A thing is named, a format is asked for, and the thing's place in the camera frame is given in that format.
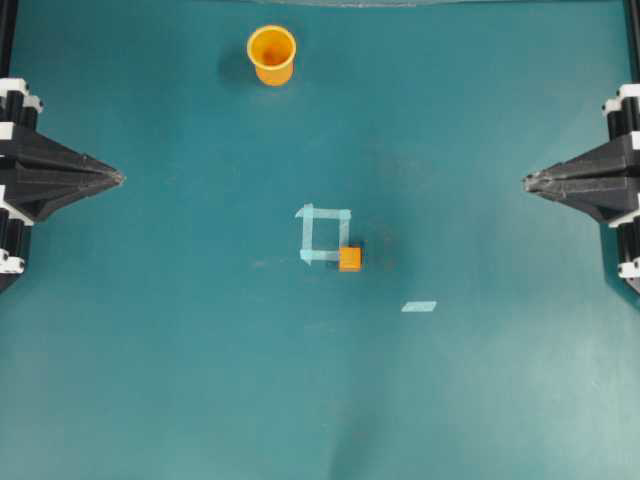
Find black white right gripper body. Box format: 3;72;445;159
602;83;640;294

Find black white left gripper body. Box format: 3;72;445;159
1;78;43;292

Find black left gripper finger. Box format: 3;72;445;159
13;172;124;223
10;124;124;182

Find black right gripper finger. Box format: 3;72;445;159
523;131;639;184
524;180;639;224

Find orange plastic cup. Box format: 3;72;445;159
246;25;297;87

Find small orange cube block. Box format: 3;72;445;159
338;246;363;272

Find light blue tape strip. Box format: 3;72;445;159
401;301;437;313

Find light blue tape square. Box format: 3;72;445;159
295;203;352;265

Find black left frame rail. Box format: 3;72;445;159
0;0;18;78

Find black frame rail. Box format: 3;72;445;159
0;0;18;78
623;0;640;83

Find black right frame rail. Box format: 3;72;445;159
623;0;640;83

